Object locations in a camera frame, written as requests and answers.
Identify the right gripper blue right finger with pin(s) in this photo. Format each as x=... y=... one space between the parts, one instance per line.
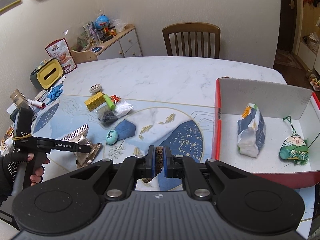
x=192 y=174

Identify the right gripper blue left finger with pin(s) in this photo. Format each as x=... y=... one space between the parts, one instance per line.
x=124 y=175

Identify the teal egg-shaped sharpener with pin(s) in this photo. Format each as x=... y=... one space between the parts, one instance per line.
x=112 y=137

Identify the silver foil snack bag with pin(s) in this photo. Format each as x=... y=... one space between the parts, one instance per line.
x=80 y=137

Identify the black beads plastic bag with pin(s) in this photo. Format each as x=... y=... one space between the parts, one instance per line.
x=106 y=116

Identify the white beads plastic bag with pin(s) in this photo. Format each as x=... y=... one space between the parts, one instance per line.
x=123 y=108

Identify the green cylindrical tube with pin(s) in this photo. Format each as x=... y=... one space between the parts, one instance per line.
x=109 y=102

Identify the red dragon toy figure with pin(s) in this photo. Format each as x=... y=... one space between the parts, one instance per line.
x=115 y=99

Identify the yellow rectangular box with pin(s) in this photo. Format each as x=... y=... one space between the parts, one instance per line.
x=95 y=101

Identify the blue white tissue pack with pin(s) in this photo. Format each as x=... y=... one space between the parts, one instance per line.
x=251 y=131

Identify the green cartoon plush keychain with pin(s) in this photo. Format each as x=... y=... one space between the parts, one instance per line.
x=294 y=148

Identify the person's left hand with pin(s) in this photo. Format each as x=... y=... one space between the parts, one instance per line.
x=10 y=166

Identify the blue patterned table mat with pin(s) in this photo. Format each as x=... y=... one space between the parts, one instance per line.
x=186 y=129

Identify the white red tube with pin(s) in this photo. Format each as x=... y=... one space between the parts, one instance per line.
x=38 y=104

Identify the clear glass bottle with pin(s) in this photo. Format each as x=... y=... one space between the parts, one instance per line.
x=20 y=101

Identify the blue rubber glove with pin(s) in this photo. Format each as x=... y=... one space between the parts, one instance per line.
x=54 y=93

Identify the yellow green tissue box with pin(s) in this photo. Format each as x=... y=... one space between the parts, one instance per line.
x=46 y=75

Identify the red white snack bag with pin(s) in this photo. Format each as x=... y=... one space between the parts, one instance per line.
x=59 y=49

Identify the small wooden child chair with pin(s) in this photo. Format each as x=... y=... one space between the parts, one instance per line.
x=83 y=56

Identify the red white cardboard box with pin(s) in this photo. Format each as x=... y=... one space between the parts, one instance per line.
x=283 y=108

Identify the white wooden cabinet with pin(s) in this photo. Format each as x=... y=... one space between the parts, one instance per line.
x=124 y=44

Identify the brown wooden chair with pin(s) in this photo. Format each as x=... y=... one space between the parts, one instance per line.
x=192 y=39

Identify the blue globe toy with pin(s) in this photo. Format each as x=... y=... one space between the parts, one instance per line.
x=101 y=22

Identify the white wardrobe cabinet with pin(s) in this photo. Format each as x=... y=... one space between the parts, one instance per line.
x=309 y=34

